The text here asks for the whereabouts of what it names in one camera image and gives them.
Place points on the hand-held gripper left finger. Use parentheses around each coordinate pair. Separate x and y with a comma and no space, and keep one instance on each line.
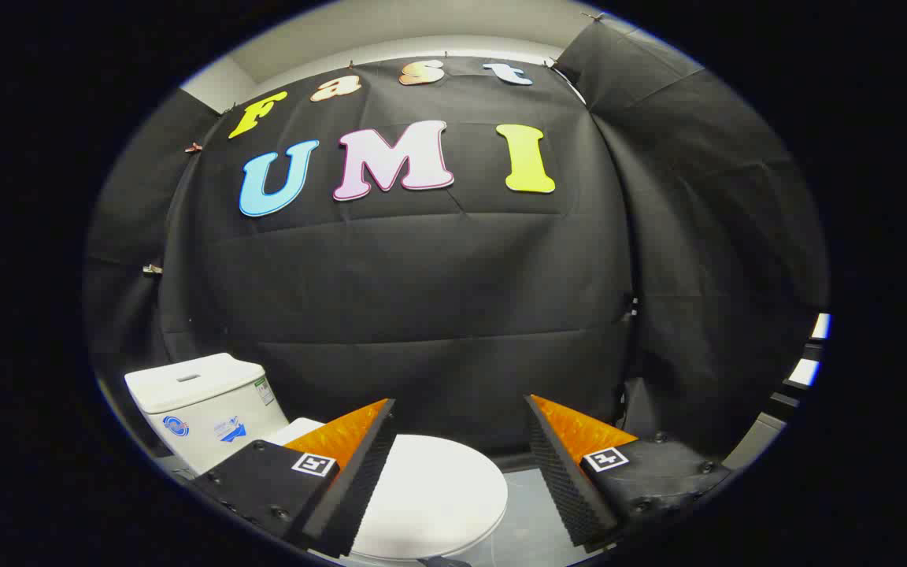
(359,488)

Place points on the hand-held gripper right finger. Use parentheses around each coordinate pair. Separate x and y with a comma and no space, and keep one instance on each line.
(568,488)

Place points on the grey flat panel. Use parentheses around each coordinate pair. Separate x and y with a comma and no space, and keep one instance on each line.
(753,445)

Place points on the black backdrop cloth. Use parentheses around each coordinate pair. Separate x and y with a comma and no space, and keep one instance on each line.
(422,299)

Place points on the white panel with black bars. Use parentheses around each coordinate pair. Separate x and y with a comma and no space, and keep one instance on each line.
(808,370)

